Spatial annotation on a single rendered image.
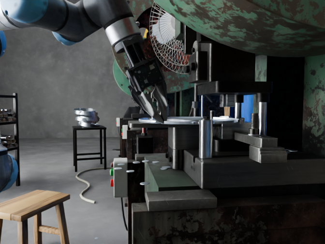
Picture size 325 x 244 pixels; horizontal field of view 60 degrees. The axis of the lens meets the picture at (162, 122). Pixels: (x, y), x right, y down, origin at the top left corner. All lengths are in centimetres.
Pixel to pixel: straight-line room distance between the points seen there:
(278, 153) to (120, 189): 60
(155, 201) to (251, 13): 37
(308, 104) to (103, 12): 57
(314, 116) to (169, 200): 45
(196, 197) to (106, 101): 689
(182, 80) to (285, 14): 180
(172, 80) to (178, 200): 165
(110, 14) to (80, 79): 685
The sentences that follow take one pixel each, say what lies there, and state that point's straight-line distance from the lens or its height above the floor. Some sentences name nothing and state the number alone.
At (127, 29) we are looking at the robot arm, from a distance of 66.
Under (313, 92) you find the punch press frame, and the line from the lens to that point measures 83.
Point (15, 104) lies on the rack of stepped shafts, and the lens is 320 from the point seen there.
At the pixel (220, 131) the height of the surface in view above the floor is 76.
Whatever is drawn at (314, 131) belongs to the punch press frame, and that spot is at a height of 76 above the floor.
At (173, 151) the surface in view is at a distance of 78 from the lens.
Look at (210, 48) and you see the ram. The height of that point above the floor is 98.
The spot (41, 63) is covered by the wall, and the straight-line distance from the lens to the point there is 773.
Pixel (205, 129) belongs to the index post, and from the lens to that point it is 64.
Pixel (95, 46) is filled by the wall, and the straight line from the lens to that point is 758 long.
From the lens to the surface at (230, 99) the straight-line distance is 84.
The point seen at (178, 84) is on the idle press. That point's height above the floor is 98.
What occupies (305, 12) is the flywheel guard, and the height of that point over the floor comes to 94.
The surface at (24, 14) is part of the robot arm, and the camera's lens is 62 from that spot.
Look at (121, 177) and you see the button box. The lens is 104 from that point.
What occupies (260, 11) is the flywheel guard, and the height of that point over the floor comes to 95.
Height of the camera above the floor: 83
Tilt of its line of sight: 3 degrees down
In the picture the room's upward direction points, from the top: straight up
